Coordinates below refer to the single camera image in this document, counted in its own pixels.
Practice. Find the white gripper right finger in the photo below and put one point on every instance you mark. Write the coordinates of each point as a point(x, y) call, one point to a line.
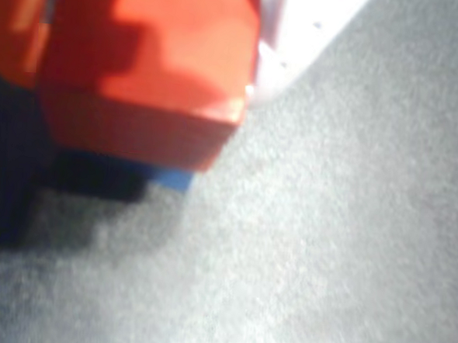
point(295, 35)

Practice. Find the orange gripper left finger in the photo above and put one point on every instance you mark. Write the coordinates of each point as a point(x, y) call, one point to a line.
point(16, 22)

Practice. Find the red cube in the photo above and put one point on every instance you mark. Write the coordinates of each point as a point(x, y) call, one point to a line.
point(161, 78)

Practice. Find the blue cube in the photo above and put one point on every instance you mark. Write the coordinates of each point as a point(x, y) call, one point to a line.
point(174, 180)

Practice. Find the black table mat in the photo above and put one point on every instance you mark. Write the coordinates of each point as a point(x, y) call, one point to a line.
point(327, 224)

